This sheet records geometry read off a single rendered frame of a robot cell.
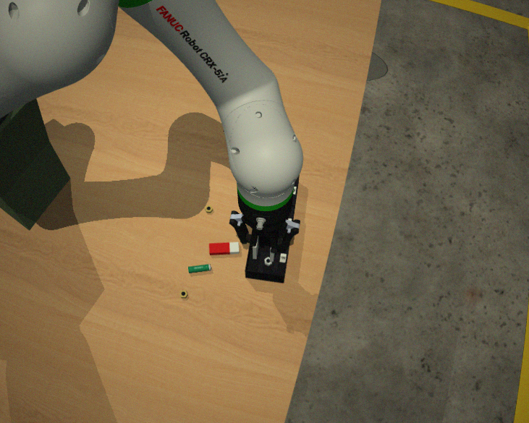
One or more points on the black rack of three bins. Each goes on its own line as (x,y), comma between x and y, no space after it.
(256,269)

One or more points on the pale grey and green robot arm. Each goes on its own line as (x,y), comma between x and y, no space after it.
(46,45)

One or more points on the green battery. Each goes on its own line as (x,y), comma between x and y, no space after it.
(199,268)

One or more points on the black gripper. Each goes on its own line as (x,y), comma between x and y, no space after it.
(238,221)

